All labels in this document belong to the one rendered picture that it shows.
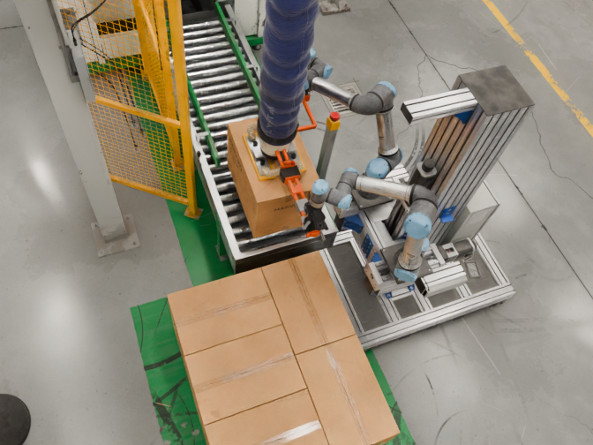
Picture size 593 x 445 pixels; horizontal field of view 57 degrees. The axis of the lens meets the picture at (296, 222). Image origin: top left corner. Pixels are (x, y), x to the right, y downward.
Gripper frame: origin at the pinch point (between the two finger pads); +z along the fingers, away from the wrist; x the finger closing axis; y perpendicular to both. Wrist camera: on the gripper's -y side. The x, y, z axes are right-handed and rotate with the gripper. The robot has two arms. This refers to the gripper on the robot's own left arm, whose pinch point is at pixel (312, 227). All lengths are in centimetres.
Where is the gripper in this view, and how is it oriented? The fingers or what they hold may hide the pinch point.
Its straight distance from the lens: 286.1
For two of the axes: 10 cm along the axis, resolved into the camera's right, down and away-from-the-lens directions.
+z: -1.1, 5.2, 8.4
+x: -9.4, 2.3, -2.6
